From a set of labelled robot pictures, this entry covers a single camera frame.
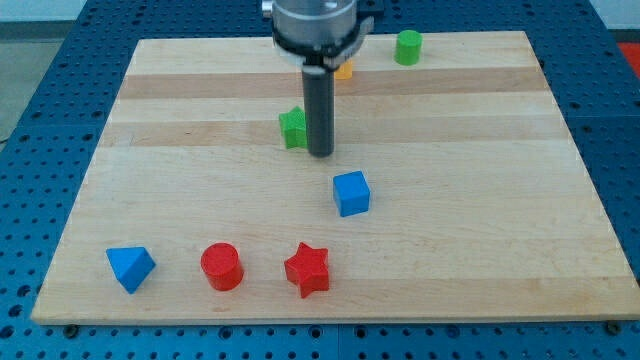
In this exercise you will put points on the blue cube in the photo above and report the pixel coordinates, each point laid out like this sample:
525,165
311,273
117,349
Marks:
351,193

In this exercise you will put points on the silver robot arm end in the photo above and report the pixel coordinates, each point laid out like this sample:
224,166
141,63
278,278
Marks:
318,36

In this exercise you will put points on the green star block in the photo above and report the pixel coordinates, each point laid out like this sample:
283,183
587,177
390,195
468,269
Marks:
293,128

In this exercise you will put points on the red star block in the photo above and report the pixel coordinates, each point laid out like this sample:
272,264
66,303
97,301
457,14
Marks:
308,269

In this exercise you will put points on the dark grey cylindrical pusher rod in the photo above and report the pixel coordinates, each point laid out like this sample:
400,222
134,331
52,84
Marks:
318,91

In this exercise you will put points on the yellow block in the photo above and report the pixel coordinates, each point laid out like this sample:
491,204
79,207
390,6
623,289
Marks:
345,71

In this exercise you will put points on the red cylinder block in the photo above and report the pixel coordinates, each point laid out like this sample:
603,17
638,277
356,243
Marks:
222,266

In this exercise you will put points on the wooden board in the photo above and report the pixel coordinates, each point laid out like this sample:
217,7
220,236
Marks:
481,208

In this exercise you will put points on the green cylinder block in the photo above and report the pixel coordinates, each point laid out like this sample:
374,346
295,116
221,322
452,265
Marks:
408,47

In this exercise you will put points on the blue triangular prism block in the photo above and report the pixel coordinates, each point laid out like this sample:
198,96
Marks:
131,266

